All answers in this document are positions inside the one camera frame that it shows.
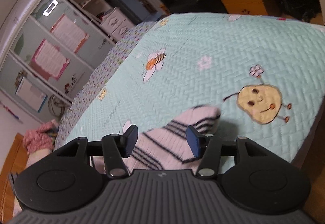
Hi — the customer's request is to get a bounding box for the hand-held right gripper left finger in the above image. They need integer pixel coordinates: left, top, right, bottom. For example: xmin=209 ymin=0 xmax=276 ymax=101
xmin=56 ymin=124 xmax=139 ymax=179

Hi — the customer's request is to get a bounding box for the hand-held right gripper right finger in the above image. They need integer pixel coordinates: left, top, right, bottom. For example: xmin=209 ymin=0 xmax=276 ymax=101
xmin=186 ymin=125 xmax=291 ymax=178

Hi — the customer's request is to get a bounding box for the pink striped knit sweater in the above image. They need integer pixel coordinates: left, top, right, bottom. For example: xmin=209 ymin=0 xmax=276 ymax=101
xmin=91 ymin=105 xmax=221 ymax=175

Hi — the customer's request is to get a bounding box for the mint quilted bedspread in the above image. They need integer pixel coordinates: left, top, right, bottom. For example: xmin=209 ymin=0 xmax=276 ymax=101
xmin=54 ymin=13 xmax=325 ymax=176

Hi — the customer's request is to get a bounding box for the pink knitted blanket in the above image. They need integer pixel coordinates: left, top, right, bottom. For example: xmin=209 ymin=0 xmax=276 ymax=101
xmin=23 ymin=120 xmax=60 ymax=153

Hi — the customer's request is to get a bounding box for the floral pillow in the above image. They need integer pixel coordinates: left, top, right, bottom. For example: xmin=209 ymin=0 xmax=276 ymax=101
xmin=11 ymin=148 xmax=55 ymax=217

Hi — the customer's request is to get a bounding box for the pink bordered paper poster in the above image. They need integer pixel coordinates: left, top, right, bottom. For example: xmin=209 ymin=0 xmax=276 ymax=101
xmin=29 ymin=38 xmax=71 ymax=81
xmin=50 ymin=14 xmax=89 ymax=53

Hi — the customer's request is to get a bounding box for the white drawer cabinet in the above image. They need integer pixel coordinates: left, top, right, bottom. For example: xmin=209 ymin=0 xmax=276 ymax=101
xmin=99 ymin=7 xmax=135 ymax=41

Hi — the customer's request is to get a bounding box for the wooden headboard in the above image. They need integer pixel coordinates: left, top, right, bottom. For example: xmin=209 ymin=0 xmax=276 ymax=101
xmin=0 ymin=133 xmax=28 ymax=224

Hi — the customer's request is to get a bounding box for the white sliding door wardrobe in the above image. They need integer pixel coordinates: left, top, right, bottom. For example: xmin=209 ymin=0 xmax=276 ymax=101
xmin=0 ymin=0 xmax=120 ymax=125

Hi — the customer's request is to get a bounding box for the white corner shelf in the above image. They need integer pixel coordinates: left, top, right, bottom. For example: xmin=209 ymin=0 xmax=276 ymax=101
xmin=67 ymin=0 xmax=115 ymax=24

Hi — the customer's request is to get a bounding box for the blue bordered wall chart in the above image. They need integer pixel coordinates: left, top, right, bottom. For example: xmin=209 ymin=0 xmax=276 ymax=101
xmin=14 ymin=75 xmax=49 ymax=113

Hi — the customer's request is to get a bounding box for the hanging wall ornament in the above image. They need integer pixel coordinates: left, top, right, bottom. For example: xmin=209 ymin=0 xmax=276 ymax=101
xmin=0 ymin=101 xmax=23 ymax=123

